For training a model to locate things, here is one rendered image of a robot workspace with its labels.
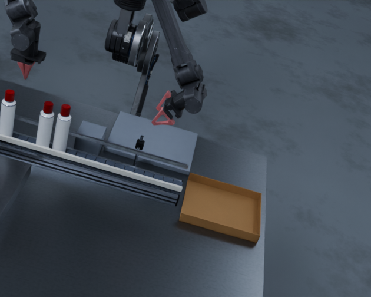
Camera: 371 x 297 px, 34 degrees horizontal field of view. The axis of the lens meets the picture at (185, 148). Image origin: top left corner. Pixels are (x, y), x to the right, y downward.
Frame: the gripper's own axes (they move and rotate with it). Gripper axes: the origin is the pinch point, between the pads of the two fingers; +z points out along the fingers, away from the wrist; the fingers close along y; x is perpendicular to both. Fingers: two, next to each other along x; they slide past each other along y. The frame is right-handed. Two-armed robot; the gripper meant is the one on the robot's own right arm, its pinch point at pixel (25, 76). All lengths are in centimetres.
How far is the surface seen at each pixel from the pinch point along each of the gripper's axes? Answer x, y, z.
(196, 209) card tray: 4, 69, 38
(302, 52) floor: 395, 153, 126
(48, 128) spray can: 5.1, 8.8, 21.8
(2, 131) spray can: 4.6, -7.8, 28.3
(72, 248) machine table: -33, 31, 38
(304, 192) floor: 156, 148, 124
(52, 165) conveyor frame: 2.0, 12.8, 35.4
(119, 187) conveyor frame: 3, 39, 37
